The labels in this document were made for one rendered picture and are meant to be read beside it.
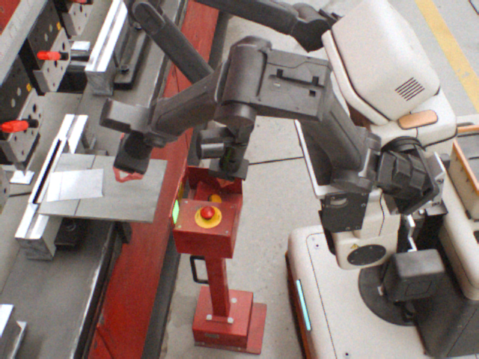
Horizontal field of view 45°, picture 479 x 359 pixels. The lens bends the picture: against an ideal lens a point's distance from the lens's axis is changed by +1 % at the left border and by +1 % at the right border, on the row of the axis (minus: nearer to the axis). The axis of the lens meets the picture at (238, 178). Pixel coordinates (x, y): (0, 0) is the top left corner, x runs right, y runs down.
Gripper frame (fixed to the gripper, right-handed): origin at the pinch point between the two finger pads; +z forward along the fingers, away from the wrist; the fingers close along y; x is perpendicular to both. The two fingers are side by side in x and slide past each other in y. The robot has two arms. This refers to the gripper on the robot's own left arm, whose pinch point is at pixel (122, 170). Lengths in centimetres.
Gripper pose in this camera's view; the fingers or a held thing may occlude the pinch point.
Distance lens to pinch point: 131.8
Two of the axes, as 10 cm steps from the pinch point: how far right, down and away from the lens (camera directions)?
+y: -1.0, 7.9, -6.0
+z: -4.8, 4.9, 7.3
